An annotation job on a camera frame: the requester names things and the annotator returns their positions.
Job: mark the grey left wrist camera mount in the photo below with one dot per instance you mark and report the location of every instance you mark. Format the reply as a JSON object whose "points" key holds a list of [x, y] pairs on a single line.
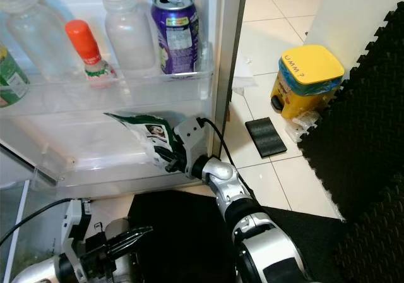
{"points": [[82, 220]]}

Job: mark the yellow green snack can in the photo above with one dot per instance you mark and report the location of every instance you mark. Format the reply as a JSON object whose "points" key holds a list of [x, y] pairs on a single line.
{"points": [[12, 74]]}

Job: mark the small bottle orange cap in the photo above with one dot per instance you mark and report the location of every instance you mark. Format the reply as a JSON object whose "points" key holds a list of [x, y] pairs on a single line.
{"points": [[95, 52]]}

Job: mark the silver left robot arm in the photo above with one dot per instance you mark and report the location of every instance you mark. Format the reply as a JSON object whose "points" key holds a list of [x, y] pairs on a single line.
{"points": [[41, 273]]}

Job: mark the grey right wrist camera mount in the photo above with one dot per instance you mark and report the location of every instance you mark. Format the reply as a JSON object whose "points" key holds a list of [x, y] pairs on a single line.
{"points": [[192, 138]]}

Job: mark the clear plastic wrapper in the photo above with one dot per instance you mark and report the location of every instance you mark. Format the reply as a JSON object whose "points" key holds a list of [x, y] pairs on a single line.
{"points": [[303, 126]]}

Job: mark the black foam puzzle mat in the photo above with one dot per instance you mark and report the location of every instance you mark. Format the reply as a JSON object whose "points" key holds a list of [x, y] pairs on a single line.
{"points": [[366, 125]]}

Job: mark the black floor mat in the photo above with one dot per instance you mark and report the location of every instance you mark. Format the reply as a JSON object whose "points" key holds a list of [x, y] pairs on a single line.
{"points": [[183, 239]]}

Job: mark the green snack pouch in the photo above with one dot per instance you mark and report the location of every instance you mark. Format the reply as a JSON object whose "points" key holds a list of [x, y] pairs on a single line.
{"points": [[142, 134]]}

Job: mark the clear fridge door shelf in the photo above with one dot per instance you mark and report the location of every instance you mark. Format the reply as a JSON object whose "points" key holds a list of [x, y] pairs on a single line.
{"points": [[101, 96], [88, 169]]}

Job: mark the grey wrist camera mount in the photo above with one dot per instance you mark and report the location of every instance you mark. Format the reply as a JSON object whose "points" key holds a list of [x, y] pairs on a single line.
{"points": [[192, 138], [82, 220]]}

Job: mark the grey steel fridge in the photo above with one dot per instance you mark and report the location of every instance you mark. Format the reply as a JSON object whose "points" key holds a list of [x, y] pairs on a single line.
{"points": [[230, 30]]}

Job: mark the small black ribbed pad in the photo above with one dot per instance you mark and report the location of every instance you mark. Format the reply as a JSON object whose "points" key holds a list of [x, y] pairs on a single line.
{"points": [[266, 136]]}

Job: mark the purple drink can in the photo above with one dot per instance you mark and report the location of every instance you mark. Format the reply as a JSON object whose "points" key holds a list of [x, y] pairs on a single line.
{"points": [[175, 33]]}

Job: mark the clear bottle white cap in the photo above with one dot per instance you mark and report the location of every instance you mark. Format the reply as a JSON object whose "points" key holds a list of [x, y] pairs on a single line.
{"points": [[129, 30], [31, 36]]}

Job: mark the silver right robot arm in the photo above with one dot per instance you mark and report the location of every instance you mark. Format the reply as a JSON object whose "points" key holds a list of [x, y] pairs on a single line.
{"points": [[252, 232]]}

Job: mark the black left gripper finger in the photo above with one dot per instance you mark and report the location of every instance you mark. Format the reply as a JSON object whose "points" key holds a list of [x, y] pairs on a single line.
{"points": [[132, 234], [129, 246]]}

